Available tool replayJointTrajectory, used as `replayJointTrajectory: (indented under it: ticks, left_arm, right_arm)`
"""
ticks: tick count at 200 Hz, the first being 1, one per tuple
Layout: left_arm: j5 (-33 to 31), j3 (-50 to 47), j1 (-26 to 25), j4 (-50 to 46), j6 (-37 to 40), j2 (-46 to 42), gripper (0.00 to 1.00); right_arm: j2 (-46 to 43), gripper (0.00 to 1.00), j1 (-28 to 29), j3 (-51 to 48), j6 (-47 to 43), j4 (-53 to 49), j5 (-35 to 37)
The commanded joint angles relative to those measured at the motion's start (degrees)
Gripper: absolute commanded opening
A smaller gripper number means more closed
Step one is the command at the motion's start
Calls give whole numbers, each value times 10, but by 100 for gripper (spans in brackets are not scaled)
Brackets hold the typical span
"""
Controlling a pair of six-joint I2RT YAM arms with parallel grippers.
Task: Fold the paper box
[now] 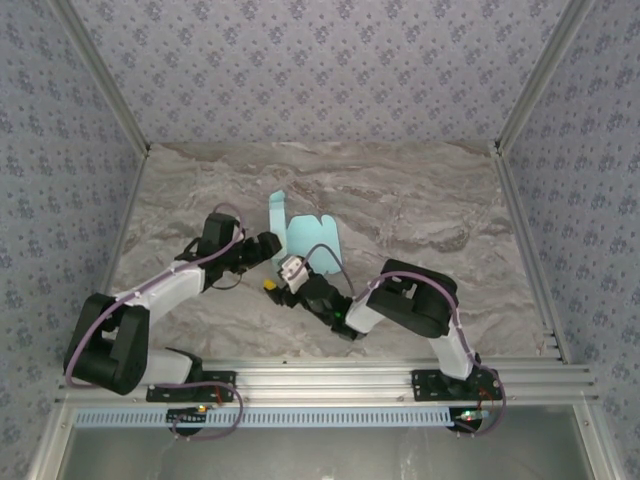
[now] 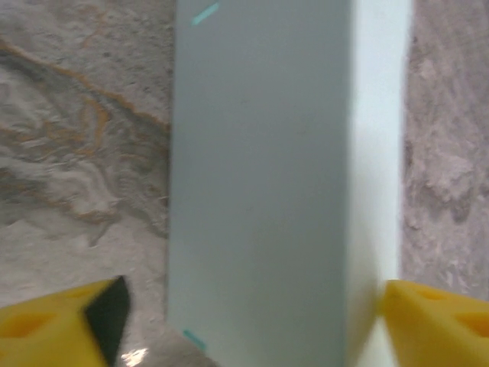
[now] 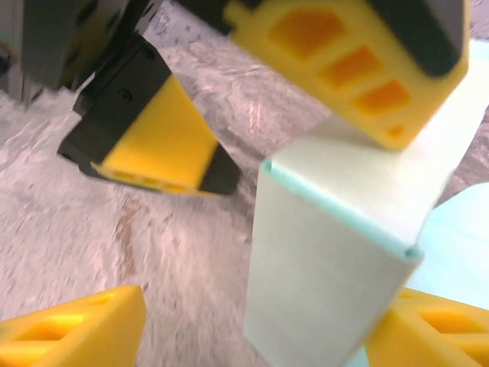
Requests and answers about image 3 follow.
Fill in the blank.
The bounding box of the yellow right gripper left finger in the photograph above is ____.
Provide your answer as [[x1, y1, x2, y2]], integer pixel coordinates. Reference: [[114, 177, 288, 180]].
[[0, 284, 147, 367]]

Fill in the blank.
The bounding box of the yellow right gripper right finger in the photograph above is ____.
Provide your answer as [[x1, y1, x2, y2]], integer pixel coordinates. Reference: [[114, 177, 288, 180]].
[[364, 287, 489, 367]]

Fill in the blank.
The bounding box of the pale teal paper box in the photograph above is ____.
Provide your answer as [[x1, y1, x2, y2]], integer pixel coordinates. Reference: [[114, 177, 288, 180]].
[[243, 37, 489, 367]]

